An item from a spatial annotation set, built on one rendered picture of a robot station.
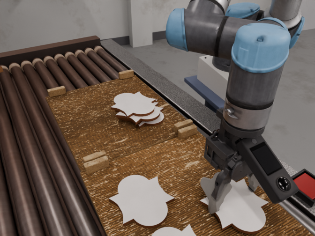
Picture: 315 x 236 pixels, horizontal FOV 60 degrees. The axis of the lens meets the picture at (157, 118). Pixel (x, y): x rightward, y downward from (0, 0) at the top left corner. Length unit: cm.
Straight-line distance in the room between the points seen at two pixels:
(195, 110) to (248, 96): 52
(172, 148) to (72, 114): 35
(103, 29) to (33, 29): 88
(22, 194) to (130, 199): 26
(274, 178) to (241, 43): 22
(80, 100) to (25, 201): 41
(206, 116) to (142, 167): 32
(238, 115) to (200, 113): 48
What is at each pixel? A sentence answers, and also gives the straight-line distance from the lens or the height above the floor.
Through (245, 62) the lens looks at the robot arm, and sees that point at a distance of 41.
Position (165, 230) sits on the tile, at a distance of 57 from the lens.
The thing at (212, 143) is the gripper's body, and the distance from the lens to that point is 53.
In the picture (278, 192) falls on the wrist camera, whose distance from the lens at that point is 48.
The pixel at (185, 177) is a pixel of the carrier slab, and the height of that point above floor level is 94.
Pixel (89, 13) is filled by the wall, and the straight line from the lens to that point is 391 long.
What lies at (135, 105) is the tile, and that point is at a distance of 82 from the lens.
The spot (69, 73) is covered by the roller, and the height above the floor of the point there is 91.
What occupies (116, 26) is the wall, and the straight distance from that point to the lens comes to 404.
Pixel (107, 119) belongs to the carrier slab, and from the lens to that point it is 86.
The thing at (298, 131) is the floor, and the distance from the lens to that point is 260.
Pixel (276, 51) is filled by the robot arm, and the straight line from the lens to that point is 40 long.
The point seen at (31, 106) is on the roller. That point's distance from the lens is 103.
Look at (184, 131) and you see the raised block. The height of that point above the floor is 96.
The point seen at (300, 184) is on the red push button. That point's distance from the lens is 74.
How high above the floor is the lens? 143
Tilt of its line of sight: 35 degrees down
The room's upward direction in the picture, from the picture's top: straight up
